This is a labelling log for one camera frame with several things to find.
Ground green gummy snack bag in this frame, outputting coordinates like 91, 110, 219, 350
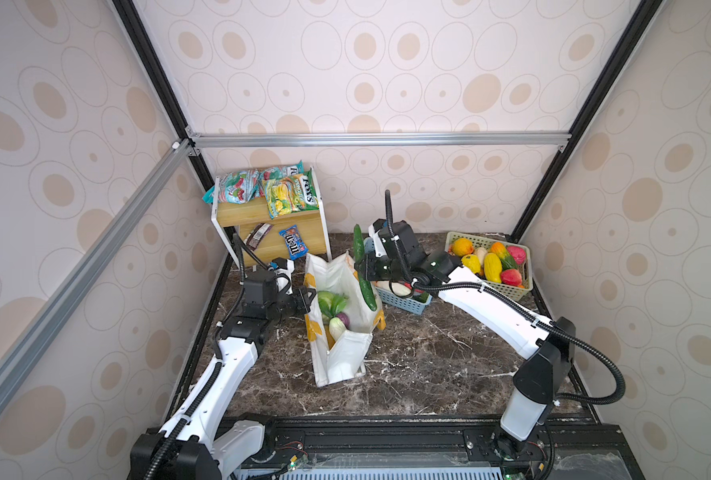
202, 169, 260, 204

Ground blue plastic basket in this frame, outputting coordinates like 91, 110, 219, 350
363, 237, 431, 315

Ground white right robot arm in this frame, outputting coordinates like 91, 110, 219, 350
352, 193, 627, 458

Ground yellow candy snack bag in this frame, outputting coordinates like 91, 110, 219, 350
263, 176, 304, 219

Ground left diagonal aluminium rail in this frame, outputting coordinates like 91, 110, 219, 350
0, 139, 194, 416

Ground pink peach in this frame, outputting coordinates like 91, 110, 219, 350
507, 245, 527, 265

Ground horizontal aluminium rail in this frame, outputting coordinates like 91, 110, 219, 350
192, 131, 571, 149

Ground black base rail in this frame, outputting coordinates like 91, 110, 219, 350
229, 415, 643, 479

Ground blue candy packet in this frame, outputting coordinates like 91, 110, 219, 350
278, 225, 308, 261

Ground yellow mango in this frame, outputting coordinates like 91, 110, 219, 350
483, 252, 503, 283

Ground purple cabbage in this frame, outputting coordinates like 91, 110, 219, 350
336, 312, 350, 329

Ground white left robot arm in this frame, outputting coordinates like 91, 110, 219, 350
128, 258, 316, 479

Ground green leafy vegetable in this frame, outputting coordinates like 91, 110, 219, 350
333, 293, 348, 317

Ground white grocery bag yellow handles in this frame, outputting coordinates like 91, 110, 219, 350
304, 254, 385, 387

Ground white eggplant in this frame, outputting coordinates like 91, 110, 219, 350
389, 282, 415, 298
328, 317, 347, 342

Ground orange fruit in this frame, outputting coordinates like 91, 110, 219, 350
451, 238, 475, 258

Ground white wooden two-tier shelf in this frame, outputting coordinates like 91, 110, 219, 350
202, 162, 331, 266

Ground brown chocolate bar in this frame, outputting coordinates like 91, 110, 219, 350
244, 222, 273, 251

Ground green mint snack bag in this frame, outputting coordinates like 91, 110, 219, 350
270, 162, 319, 211

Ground green cabbage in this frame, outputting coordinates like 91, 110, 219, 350
317, 291, 338, 318

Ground green plastic basket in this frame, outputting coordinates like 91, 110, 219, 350
445, 232, 533, 301

